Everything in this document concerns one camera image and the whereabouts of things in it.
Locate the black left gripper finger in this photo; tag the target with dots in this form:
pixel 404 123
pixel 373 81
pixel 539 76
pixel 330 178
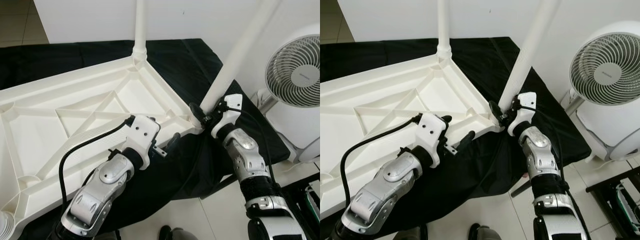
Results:
pixel 446 119
pixel 466 140
pixel 173 142

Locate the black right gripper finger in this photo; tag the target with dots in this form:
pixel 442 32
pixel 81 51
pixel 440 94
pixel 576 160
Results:
pixel 222 104
pixel 197 113
pixel 516 103
pixel 495 111

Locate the white plastic ribbed tabletop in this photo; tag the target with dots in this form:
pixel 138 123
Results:
pixel 360 125
pixel 50 125

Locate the white domed appliance grey band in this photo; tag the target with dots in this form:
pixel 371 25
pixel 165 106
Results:
pixel 300 130
pixel 610 130

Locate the grey robot right foot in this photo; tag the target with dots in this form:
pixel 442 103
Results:
pixel 487 234
pixel 180 235

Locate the grey robot foot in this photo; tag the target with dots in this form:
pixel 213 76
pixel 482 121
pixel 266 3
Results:
pixel 487 234
pixel 180 235
pixel 412 235

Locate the grey robot left foot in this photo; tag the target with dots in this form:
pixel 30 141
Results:
pixel 412 235

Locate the black floor stand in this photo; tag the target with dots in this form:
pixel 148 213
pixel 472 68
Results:
pixel 295 192
pixel 600 187

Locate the white green boxy device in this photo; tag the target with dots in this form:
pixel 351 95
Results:
pixel 312 202
pixel 627 202

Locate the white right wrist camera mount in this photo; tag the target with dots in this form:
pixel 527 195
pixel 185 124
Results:
pixel 522 117
pixel 227 120

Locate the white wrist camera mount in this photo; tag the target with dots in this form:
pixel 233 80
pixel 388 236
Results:
pixel 227 120
pixel 431 132
pixel 142 132
pixel 522 117

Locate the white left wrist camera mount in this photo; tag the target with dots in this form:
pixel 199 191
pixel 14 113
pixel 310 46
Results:
pixel 431 132
pixel 142 132

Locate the white pedestal fan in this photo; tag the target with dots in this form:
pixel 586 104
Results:
pixel 300 75
pixel 607 70

